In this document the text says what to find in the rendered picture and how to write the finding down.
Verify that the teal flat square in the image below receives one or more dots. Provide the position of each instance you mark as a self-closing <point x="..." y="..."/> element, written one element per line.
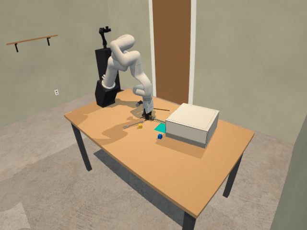
<point x="160" y="127"/>

